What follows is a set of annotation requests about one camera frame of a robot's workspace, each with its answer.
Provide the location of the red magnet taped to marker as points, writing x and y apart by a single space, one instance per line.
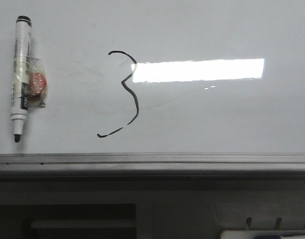
37 83

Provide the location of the white black whiteboard marker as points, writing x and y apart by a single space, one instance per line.
20 81

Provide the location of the grey whiteboard marker tray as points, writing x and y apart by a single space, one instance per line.
150 208

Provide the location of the white whiteboard with aluminium frame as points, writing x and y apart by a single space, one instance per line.
159 87

